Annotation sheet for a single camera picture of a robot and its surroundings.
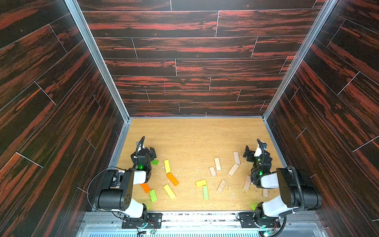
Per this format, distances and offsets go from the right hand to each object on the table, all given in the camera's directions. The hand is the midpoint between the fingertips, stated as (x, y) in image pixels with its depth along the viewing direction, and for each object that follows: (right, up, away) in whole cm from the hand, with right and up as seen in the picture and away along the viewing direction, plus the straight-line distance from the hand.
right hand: (258, 148), depth 91 cm
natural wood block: (0, -24, -9) cm, 26 cm away
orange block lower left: (-69, -23, -5) cm, 73 cm away
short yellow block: (-36, -20, -4) cm, 42 cm away
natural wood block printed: (-25, -21, -7) cm, 33 cm away
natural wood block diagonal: (-16, -13, 0) cm, 21 cm away
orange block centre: (-52, -20, -4) cm, 56 cm away
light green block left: (-64, -26, -9) cm, 70 cm away
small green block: (-66, -10, +6) cm, 67 cm away
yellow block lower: (-55, -24, -9) cm, 60 cm away
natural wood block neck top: (-25, -10, +2) cm, 27 cm away
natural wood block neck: (-12, -7, +5) cm, 15 cm away
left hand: (-73, -1, +3) cm, 73 cm away
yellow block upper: (-58, -12, +2) cm, 59 cm away
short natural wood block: (-29, -15, 0) cm, 32 cm away
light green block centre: (-34, -24, -9) cm, 43 cm away
